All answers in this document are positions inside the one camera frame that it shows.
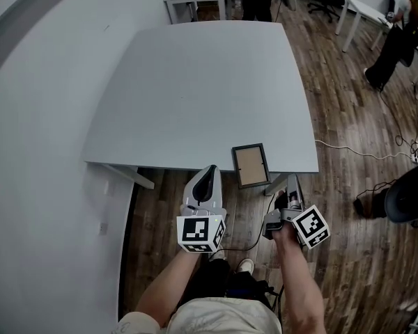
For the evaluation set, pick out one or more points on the person's left white shoe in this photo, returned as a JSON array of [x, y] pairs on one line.
[[216, 255]]

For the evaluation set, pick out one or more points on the person's black trousers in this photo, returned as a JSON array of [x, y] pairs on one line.
[[212, 277]]

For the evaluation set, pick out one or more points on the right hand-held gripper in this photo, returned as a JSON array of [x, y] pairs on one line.
[[311, 226]]

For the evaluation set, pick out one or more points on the grey table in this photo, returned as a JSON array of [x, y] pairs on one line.
[[202, 92]]

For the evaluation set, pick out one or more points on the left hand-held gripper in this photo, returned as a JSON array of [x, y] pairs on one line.
[[194, 230]]

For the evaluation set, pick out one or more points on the black picture frame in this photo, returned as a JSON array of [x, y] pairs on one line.
[[251, 165]]

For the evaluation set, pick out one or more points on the dark grey chair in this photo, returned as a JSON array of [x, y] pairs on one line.
[[409, 197]]

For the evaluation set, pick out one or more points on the black waist pack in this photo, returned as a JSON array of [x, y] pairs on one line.
[[257, 292]]

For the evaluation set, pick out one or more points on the person's left forearm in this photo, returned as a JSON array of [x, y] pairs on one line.
[[167, 287]]

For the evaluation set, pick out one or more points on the wall socket plate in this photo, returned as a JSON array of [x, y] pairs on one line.
[[107, 188], [103, 229]]

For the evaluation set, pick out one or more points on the person's right hand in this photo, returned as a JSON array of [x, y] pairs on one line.
[[281, 200]]

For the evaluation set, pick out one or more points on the white power strip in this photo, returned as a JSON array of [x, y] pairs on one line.
[[416, 157]]

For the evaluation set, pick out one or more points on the person's beige printed shirt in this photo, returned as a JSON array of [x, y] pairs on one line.
[[223, 318]]

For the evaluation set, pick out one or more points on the person's right forearm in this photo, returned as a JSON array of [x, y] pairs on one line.
[[299, 284]]

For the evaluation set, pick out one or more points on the person's right white shoe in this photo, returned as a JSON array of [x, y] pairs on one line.
[[245, 266]]

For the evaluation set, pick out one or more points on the person's white shoe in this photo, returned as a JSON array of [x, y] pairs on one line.
[[245, 266], [216, 255]]

